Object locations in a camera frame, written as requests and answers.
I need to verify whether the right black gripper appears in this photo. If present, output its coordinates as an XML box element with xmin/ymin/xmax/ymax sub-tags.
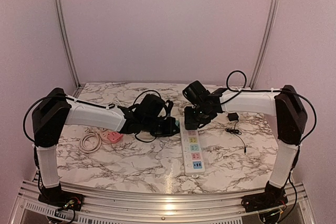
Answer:
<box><xmin>183</xmin><ymin>105</ymin><xmax>212</xmax><ymax>125</ymax></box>

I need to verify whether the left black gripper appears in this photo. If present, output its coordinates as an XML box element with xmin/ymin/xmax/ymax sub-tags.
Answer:
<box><xmin>143</xmin><ymin>116</ymin><xmax>180</xmax><ymax>137</ymax></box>

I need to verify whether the white long power strip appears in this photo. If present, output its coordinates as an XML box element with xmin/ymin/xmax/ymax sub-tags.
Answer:
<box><xmin>180</xmin><ymin>127</ymin><xmax>205</xmax><ymax>176</ymax></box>

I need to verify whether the dark green cube socket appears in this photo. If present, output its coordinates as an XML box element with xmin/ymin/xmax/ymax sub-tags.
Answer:
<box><xmin>184</xmin><ymin>115</ymin><xmax>199</xmax><ymax>131</ymax></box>

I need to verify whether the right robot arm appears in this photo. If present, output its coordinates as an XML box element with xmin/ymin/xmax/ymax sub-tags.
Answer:
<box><xmin>182</xmin><ymin>81</ymin><xmax>308</xmax><ymax>207</ymax></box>

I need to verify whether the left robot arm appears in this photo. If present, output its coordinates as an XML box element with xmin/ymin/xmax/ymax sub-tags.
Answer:
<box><xmin>23</xmin><ymin>88</ymin><xmax>180</xmax><ymax>206</ymax></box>

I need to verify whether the black power adapter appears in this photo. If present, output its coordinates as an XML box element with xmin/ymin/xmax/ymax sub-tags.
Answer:
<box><xmin>227</xmin><ymin>112</ymin><xmax>239</xmax><ymax>122</ymax></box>

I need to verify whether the pink round power strip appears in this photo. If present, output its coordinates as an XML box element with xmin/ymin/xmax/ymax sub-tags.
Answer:
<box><xmin>99</xmin><ymin>130</ymin><xmax>123</xmax><ymax>144</ymax></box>

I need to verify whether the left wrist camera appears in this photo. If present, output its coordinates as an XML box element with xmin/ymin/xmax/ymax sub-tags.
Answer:
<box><xmin>134</xmin><ymin>94</ymin><xmax>165</xmax><ymax>120</ymax></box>

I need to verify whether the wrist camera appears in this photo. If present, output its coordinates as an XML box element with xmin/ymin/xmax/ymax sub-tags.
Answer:
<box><xmin>182</xmin><ymin>80</ymin><xmax>210</xmax><ymax>105</ymax></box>
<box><xmin>134</xmin><ymin>94</ymin><xmax>165</xmax><ymax>120</ymax></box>

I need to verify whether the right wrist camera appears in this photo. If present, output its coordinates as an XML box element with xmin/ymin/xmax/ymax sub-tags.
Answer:
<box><xmin>182</xmin><ymin>80</ymin><xmax>210</xmax><ymax>105</ymax></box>

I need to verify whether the thin black cable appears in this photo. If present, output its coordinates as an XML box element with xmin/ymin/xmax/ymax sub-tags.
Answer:
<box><xmin>225</xmin><ymin>121</ymin><xmax>247</xmax><ymax>154</ymax></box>

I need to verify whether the coiled white cable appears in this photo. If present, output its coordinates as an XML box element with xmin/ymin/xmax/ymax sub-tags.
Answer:
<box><xmin>79</xmin><ymin>132</ymin><xmax>102</xmax><ymax>153</ymax></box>

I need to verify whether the front aluminium rail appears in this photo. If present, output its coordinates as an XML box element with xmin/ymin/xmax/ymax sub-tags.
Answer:
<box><xmin>7</xmin><ymin>179</ymin><xmax>317</xmax><ymax>223</ymax></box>

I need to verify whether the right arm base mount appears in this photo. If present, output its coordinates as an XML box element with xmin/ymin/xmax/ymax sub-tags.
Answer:
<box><xmin>241</xmin><ymin>193</ymin><xmax>288</xmax><ymax>212</ymax></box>

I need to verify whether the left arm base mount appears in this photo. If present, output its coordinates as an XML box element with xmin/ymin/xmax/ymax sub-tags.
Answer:
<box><xmin>38</xmin><ymin>190</ymin><xmax>84</xmax><ymax>211</ymax></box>

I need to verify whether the right aluminium frame post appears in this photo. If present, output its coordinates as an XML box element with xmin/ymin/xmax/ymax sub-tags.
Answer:
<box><xmin>249</xmin><ymin>0</ymin><xmax>279</xmax><ymax>89</ymax></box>

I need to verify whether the aluminium frame post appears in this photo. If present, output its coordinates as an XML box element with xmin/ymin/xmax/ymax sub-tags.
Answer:
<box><xmin>54</xmin><ymin>0</ymin><xmax>81</xmax><ymax>89</ymax></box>
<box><xmin>249</xmin><ymin>0</ymin><xmax>279</xmax><ymax>89</ymax></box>

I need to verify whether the left aluminium frame post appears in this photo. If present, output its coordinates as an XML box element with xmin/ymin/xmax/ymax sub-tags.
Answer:
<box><xmin>54</xmin><ymin>0</ymin><xmax>81</xmax><ymax>89</ymax></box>

